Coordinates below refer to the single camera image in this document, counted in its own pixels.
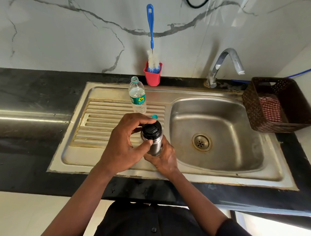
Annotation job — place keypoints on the person's left hand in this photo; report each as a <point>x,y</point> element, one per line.
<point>116,148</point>

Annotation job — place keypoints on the person's right hand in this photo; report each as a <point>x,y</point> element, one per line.
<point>166,160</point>

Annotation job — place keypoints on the person's right thumb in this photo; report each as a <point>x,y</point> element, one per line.
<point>165,144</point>

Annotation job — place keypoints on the person's left thumb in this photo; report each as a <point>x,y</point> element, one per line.
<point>143,145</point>

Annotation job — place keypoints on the steel flask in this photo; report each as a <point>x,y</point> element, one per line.
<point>156,147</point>

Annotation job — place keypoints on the black flask lid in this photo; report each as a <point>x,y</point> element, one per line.
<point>152,130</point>

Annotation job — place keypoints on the person's right forearm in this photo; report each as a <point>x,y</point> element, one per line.
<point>199,201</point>

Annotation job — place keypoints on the person's left forearm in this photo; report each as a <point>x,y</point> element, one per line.
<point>80,201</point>

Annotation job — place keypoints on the round sink drain strainer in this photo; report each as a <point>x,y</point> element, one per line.
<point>201,142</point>

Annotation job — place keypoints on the clear plastic water bottle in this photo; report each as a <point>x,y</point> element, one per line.
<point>137,98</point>

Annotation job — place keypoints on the stainless steel sink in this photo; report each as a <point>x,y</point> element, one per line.
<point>218,145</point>

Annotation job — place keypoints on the red brush holder cup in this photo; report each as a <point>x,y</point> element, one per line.
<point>152,77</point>

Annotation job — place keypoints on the person's black shirt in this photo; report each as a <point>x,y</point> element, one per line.
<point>145,221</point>

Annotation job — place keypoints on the chrome sink faucet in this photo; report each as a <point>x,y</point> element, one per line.
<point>216,68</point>

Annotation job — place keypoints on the red checkered cloth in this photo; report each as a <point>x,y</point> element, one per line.
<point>271,109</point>

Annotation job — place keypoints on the blue bottle brush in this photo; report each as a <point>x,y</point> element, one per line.
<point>151,29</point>

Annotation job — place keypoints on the brown woven plastic basket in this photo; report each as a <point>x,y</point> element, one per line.
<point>291,121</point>

